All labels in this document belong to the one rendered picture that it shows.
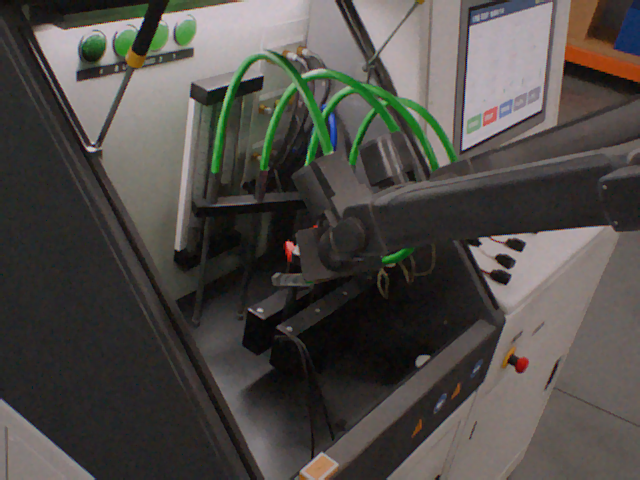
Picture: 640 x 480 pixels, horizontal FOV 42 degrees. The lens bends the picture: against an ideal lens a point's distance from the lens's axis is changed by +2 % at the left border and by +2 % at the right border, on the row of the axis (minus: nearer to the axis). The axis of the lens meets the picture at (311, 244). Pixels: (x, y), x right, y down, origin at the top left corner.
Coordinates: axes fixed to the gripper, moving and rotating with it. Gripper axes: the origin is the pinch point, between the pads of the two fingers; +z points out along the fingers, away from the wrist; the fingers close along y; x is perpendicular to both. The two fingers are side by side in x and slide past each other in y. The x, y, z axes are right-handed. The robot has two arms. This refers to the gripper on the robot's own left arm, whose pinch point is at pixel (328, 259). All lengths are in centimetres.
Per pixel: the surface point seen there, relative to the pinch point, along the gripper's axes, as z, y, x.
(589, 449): 153, -100, 58
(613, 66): 420, -299, -149
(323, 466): 5.8, 4.9, 27.6
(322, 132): -7.5, -0.8, -15.7
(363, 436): 12.5, -2.6, 25.5
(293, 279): 6.9, 4.4, 1.4
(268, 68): 34, -1, -40
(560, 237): 59, -61, -3
